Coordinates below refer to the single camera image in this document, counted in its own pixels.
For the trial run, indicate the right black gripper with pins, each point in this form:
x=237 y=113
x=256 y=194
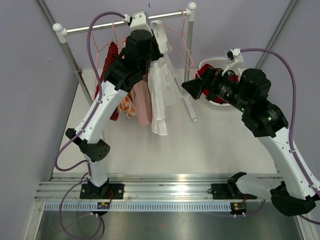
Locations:
x=209 y=81

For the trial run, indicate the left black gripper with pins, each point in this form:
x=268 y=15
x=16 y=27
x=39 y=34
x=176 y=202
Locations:
x=156 y=54

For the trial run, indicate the pink wire hanger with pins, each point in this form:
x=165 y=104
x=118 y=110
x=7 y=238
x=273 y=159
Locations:
x=186 y=36

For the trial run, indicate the white skirt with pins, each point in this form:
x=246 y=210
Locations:
x=162 y=82

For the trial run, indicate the blue hanger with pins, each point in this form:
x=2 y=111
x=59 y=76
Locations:
x=148 y=9

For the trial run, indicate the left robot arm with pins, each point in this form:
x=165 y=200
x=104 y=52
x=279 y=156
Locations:
x=128 y=68

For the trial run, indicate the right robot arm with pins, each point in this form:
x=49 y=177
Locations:
x=294 y=194

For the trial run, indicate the pink hanger middle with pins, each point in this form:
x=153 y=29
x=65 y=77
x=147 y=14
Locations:
x=118 y=41

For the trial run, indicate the pink skirt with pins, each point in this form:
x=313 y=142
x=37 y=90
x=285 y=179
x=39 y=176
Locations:
x=142 y=103

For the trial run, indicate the pink hanger left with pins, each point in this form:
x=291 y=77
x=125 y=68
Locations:
x=98 y=50

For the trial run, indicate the orange floral skirt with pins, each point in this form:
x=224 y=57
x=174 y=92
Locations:
x=127 y=107

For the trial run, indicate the white plastic basket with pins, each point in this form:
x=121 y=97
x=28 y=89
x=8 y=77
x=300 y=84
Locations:
x=217 y=63

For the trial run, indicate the metal clothes rack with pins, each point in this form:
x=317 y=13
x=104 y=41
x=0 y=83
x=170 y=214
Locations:
x=62 y=33

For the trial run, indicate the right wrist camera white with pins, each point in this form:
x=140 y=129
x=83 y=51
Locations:
x=236 y=60

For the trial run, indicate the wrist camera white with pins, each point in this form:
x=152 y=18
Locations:
x=236 y=60
x=138 y=21

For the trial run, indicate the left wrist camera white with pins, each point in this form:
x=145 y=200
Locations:
x=138 y=21

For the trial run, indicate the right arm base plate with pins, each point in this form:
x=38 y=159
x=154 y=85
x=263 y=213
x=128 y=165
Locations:
x=222 y=191

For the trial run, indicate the aluminium rail frame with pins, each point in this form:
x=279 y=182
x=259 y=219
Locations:
x=140 y=187

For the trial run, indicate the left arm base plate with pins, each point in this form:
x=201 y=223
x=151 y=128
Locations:
x=114 y=191

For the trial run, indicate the slotted cable duct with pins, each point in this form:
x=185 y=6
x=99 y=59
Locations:
x=121 y=206

